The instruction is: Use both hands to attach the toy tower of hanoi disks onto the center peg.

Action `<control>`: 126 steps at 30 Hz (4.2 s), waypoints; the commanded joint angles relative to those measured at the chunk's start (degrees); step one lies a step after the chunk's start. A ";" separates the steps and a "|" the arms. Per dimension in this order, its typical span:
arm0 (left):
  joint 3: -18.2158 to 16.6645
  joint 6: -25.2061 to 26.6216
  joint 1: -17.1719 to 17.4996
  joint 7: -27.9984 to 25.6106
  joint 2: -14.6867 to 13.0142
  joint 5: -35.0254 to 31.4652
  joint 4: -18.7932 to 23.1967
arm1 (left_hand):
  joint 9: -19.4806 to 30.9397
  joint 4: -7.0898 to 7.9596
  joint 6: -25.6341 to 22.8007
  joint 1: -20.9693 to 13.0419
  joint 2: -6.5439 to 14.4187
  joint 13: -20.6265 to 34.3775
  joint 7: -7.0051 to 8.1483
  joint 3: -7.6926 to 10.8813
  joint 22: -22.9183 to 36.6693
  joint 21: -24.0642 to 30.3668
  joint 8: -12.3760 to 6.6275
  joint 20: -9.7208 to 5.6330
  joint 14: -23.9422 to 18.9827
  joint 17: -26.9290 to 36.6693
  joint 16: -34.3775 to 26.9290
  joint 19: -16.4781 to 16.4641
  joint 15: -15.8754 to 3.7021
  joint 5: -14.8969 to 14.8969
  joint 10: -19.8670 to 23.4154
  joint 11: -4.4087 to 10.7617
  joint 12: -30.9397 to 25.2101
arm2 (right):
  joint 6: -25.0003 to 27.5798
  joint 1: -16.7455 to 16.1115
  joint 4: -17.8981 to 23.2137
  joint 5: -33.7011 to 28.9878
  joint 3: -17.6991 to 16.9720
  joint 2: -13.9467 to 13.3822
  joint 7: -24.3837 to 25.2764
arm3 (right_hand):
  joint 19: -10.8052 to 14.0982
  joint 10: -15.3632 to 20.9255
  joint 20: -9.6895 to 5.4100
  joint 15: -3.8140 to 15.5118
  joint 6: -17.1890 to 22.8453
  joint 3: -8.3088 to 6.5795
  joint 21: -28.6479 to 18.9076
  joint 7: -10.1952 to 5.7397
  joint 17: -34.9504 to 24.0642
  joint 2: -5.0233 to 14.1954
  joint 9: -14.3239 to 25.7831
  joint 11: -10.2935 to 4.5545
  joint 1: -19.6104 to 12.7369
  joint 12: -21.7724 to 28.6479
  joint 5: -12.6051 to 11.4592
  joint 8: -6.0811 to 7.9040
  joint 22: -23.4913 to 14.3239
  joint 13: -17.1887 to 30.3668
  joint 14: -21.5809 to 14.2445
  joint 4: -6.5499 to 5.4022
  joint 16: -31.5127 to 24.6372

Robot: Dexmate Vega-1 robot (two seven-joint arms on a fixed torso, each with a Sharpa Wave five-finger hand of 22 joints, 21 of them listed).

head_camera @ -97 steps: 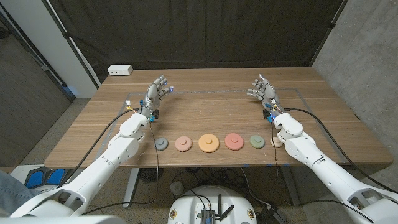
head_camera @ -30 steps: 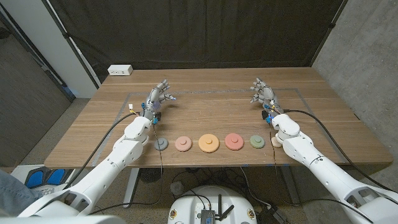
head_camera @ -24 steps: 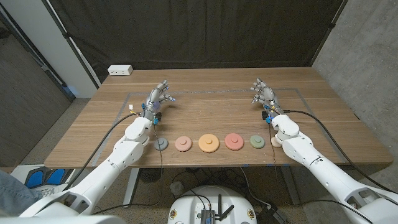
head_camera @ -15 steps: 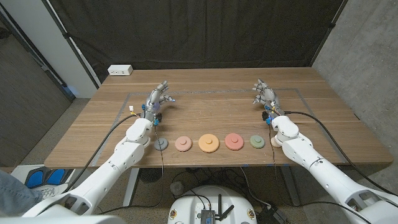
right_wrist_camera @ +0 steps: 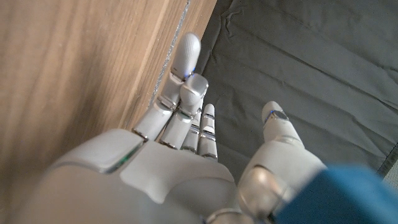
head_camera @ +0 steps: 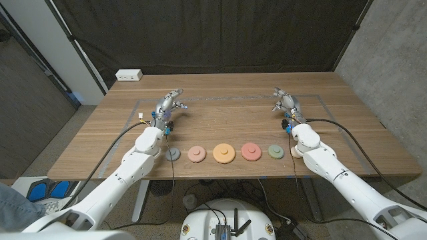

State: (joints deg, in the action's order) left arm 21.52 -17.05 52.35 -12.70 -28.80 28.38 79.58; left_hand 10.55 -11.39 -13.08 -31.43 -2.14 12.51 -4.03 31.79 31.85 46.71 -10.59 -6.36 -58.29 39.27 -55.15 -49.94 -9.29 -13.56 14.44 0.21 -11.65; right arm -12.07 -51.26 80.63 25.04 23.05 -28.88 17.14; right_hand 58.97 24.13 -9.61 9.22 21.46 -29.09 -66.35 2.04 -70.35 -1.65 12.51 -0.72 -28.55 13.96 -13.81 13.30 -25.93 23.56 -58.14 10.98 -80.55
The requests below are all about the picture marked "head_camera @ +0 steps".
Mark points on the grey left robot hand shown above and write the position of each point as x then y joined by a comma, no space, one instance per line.
161,110

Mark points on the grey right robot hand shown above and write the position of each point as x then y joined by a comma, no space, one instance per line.
291,105

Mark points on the coral red hanoi disk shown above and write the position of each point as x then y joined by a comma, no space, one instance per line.
251,151

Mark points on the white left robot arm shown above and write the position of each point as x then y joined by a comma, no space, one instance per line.
126,170

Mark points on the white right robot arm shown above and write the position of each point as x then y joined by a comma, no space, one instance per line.
333,166

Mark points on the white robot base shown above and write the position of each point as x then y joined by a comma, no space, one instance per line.
203,220

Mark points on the small grey hanoi disk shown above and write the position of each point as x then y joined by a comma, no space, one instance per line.
173,154

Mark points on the small beige hanoi disk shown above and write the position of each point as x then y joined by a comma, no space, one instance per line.
294,153

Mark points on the green hanoi disk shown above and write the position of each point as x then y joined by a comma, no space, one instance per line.
276,151

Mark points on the pink hanoi disk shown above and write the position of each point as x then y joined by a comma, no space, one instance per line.
197,154

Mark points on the large orange hanoi disk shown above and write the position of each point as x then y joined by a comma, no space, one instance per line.
223,153

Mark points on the blue left wrist connector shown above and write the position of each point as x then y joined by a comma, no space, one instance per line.
167,131

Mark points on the blue wrist connector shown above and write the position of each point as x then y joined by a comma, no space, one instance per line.
167,131
289,128

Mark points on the blue right wrist connector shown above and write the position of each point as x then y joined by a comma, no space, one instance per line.
289,128

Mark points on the white power strip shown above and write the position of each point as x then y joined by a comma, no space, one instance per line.
128,75

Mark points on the grey tape outline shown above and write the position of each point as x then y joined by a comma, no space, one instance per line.
233,97

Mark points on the dark round floor fan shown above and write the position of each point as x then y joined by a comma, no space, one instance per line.
161,186

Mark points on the black backdrop cloth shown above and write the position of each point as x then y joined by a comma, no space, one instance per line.
213,33

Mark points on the white table leg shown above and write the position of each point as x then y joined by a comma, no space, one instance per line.
140,200

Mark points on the grey round floor object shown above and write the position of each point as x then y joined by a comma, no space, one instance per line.
189,201

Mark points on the black backdrop stand pole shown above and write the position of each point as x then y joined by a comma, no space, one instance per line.
356,26
78,50

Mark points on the black power adapter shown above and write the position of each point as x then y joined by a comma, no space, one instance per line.
290,230

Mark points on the grey antenna radio module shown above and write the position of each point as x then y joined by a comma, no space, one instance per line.
223,230

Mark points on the blue black foot pedal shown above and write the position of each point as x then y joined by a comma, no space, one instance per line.
48,190

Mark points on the grey white sneaker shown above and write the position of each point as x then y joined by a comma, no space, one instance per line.
55,205

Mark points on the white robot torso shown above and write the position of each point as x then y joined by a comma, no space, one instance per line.
66,236

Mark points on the person's leg in jeans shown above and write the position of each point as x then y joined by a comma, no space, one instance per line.
16,210

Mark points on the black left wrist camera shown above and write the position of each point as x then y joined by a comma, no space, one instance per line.
170,125

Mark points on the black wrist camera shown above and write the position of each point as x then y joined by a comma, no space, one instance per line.
170,125
284,124

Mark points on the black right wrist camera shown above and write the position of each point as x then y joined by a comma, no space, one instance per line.
284,124

